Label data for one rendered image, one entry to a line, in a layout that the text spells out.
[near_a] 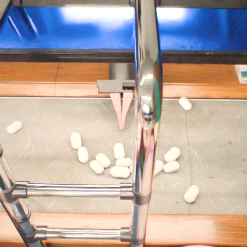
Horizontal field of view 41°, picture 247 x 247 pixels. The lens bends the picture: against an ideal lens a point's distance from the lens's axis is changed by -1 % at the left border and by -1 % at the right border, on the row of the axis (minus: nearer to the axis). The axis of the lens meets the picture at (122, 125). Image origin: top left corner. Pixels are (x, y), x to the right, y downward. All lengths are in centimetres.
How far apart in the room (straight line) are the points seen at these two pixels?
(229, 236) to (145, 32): 39
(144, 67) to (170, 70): 56
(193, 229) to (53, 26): 38
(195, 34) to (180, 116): 38
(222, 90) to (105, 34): 48
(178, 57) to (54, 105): 45
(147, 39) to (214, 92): 53
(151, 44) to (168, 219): 36
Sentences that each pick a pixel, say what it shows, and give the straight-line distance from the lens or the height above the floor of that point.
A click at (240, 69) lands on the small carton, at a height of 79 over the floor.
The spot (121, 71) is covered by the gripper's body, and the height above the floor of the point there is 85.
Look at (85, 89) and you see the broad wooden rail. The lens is 78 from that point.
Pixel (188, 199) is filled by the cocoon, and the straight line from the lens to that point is 61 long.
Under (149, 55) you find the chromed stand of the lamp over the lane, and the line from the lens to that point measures 27.
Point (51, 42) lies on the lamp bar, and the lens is 39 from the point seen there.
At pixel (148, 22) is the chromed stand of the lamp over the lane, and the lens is 31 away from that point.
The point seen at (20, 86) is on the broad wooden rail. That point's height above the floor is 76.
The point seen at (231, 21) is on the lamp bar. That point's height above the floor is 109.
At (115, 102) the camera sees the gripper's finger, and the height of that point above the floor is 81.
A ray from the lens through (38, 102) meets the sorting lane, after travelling 79.
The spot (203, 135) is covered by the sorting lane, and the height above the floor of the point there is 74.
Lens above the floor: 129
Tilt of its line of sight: 49 degrees down
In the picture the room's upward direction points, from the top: straight up
